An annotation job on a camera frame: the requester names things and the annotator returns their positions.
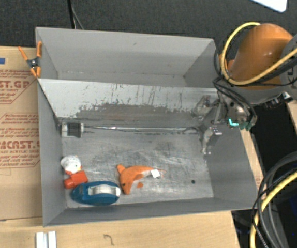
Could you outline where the grey metal bin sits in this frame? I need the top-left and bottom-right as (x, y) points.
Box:
(35, 26), (259, 227)

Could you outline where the white and orange toy figure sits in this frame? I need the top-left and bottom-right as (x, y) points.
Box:
(60, 154), (89, 190)

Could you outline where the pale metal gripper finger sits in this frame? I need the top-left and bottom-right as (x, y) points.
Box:
(201, 127), (223, 156)
(193, 95), (214, 116)

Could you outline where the black and silver motor with rod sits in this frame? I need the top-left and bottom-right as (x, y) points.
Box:
(61, 122), (200, 139)

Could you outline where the blue tape dispenser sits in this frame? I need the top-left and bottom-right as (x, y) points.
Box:
(70, 180), (122, 207)

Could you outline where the orange toy dolphin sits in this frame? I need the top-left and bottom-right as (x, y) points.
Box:
(116, 164), (167, 195)

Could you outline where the brown cardboard board red print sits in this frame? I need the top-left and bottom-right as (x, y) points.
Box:
(0, 44), (44, 222)

